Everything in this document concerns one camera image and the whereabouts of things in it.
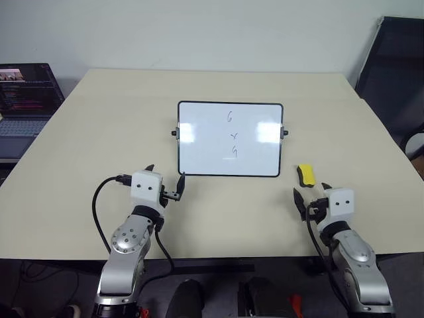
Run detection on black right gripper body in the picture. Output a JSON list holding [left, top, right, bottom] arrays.
[[306, 197, 330, 222]]

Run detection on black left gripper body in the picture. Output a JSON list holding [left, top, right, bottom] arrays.
[[160, 185, 182, 207]]

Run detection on yellow and black eraser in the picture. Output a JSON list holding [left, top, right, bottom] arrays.
[[295, 163, 317, 187]]

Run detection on black-framed small whiteboard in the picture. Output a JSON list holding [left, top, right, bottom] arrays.
[[171, 100, 289, 178]]

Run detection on white round seat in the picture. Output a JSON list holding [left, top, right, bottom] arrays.
[[405, 131, 424, 160]]

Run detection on dark rounded shape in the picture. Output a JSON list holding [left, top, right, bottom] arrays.
[[236, 277, 296, 318]]

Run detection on large black panel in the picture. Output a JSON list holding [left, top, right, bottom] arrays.
[[354, 15, 424, 136]]

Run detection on open laptop computer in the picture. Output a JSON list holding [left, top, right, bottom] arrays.
[[0, 62, 66, 160]]

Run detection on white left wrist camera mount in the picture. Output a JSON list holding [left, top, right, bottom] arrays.
[[129, 170, 164, 209]]

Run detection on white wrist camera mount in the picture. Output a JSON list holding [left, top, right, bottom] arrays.
[[129, 170, 164, 209], [323, 187, 356, 230]]

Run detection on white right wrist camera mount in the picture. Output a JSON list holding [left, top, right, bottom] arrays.
[[323, 187, 356, 230]]

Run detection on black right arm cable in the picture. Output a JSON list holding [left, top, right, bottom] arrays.
[[305, 203, 348, 311]]

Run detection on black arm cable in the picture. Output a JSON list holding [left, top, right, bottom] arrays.
[[305, 203, 348, 311], [140, 227, 176, 292]]

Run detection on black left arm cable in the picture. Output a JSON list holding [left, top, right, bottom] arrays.
[[140, 227, 176, 292]]

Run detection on black left camera cable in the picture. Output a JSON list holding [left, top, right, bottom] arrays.
[[91, 173, 132, 255]]

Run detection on black table frame bar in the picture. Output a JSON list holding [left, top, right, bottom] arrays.
[[0, 257, 256, 275]]

